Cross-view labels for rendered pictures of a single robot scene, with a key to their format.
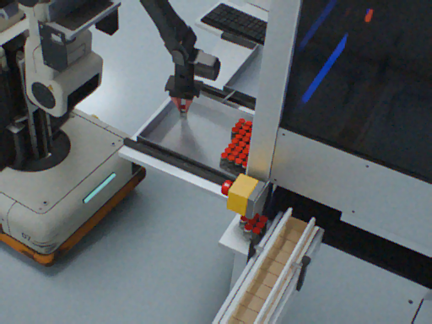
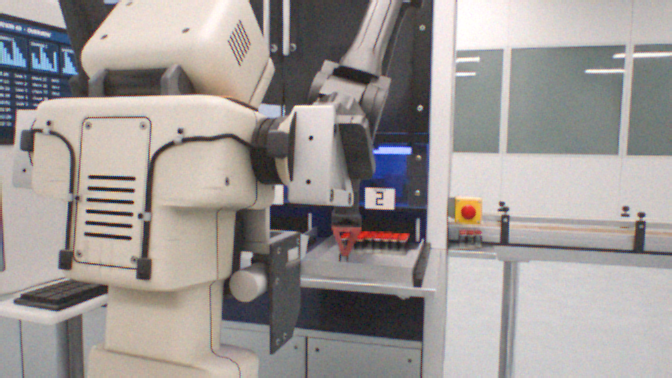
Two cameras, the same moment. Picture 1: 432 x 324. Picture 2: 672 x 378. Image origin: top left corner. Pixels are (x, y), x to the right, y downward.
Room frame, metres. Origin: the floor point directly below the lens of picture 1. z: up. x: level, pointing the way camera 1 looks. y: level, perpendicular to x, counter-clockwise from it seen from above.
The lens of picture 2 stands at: (1.84, 1.26, 1.19)
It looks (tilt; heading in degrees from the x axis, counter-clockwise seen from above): 6 degrees down; 261
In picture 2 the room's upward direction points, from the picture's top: 1 degrees clockwise
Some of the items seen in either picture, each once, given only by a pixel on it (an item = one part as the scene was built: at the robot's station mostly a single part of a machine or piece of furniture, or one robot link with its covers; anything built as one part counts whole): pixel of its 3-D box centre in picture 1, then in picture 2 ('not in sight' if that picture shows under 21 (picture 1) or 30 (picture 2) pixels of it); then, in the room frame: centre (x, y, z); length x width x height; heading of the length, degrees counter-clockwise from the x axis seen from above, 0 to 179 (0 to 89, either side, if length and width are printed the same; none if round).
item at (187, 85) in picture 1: (184, 79); (346, 205); (1.61, 0.11, 1.04); 0.10 x 0.07 x 0.07; 81
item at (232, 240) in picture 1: (252, 237); (471, 249); (1.18, -0.12, 0.87); 0.14 x 0.13 x 0.02; 67
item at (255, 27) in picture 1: (255, 29); (102, 280); (2.21, -0.10, 0.82); 0.40 x 0.14 x 0.02; 60
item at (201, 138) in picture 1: (209, 135); (367, 254); (1.53, 0.02, 0.90); 0.34 x 0.26 x 0.04; 66
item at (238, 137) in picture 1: (235, 144); (373, 244); (1.50, -0.06, 0.91); 0.18 x 0.02 x 0.05; 156
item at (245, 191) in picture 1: (245, 196); (468, 209); (1.21, -0.08, 1.00); 0.08 x 0.07 x 0.07; 67
